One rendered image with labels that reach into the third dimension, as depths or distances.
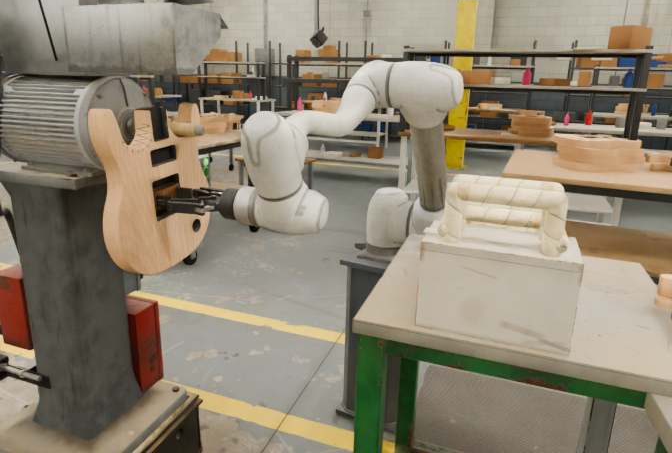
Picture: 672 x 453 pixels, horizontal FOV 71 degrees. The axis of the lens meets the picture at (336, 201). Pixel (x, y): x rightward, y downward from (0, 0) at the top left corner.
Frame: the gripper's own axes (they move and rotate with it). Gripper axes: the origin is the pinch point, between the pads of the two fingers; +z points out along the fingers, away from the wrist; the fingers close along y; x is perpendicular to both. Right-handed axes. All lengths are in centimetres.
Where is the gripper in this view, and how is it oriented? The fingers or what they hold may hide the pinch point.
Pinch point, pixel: (169, 196)
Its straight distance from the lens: 124.8
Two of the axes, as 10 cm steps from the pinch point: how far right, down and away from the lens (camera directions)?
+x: -0.1, -9.5, -3.0
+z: -9.4, -1.0, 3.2
